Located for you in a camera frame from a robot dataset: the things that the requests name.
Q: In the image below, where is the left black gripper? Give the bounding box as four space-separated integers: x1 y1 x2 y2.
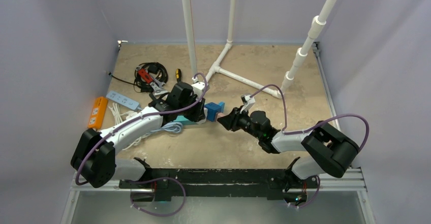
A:
177 93 205 122

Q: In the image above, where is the blue cube socket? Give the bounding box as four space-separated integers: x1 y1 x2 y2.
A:
204 102 222 122

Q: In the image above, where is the light blue plug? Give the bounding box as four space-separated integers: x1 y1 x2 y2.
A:
217 102 225 113

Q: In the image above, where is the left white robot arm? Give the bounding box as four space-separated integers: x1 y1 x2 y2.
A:
71 82 208 188

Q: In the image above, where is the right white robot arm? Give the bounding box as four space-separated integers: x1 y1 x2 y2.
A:
217 108 360 187

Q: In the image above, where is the teal rectangular box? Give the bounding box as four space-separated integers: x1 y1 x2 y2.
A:
174 116 206 126

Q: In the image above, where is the yellow black screwdriver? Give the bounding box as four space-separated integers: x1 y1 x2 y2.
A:
175 69 182 82

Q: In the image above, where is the silver adjustable wrench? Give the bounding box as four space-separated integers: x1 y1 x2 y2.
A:
149 75 167 95

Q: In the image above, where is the light blue power strip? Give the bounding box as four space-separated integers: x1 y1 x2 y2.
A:
106 90 142 111

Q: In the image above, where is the orange power strip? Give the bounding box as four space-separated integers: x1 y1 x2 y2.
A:
87 97 108 130

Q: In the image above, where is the light blue coiled cord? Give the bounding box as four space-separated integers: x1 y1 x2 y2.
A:
148 121 183 136

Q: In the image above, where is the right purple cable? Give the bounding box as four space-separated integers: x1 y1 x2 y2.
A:
247 83 370 210

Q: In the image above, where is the black coiled cable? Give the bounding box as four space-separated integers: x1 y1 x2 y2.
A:
106 62 169 93

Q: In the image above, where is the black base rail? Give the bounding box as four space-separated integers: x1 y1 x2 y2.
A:
119 168 318 201

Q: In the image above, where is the white PVC pipe frame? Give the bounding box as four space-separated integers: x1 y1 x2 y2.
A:
179 0 351 99

